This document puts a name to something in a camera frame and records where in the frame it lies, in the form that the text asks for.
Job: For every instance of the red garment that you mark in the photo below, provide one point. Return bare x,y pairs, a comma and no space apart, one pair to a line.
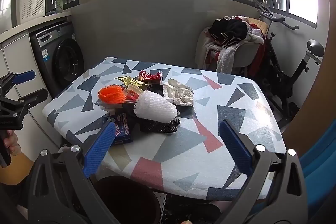
258,58

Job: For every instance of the gold foil wrapper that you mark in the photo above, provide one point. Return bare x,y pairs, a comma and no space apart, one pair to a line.
126,80

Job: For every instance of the dark brown trash bin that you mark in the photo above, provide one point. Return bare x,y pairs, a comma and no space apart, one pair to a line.
126,200

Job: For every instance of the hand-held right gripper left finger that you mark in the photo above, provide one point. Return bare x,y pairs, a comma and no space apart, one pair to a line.
101,145

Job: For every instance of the cream cup lid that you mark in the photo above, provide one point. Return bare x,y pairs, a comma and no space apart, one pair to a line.
135,88

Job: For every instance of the white pink garment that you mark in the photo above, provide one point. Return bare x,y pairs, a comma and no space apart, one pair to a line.
256,33

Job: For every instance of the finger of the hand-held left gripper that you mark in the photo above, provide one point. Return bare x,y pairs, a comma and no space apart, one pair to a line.
25,76
34,97

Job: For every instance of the white foam fruit net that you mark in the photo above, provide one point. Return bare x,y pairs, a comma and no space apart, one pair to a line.
155,107

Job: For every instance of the grey washing machine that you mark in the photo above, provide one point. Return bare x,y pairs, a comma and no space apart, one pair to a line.
65,61

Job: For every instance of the blue cloth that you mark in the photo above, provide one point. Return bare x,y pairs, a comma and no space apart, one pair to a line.
320,182

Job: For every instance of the clear plastic tray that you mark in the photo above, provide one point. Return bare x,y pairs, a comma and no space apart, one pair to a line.
113,105

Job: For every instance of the white fleece garment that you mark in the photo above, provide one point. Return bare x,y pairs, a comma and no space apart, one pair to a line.
225,58

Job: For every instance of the black round lid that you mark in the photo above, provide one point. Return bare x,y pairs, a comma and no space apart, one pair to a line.
155,88

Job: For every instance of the black exercise bike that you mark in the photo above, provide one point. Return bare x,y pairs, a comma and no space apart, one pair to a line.
278,77

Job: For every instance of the black dotted glove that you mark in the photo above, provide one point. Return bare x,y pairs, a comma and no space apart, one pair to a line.
160,125

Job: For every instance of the red sauce packet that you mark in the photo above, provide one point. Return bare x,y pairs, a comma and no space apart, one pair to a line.
130,96

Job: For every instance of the beige chair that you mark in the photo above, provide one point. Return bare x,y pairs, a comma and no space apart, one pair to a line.
244,56

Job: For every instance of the blue printed packet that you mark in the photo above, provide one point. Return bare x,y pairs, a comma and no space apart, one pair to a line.
123,130

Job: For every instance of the crushed red can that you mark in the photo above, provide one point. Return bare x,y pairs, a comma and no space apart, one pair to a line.
149,76

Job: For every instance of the white cabinet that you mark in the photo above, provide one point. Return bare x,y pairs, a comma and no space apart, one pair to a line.
15,56

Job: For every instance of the white perforated basket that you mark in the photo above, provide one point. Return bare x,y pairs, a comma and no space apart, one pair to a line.
31,3

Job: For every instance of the crumpled white paper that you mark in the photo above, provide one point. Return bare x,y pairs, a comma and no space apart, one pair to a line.
178,92

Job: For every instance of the black clothing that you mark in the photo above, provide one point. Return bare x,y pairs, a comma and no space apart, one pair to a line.
232,28

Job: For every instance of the green bottle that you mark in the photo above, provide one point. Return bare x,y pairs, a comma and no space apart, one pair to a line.
59,5

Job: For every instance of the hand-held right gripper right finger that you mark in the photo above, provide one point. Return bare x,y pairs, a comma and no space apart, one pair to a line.
235,145

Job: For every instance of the person's left hand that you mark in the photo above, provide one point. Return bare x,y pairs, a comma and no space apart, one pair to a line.
13,144

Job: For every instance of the orange foam fruit net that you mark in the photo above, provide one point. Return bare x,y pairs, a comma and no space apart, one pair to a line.
111,94

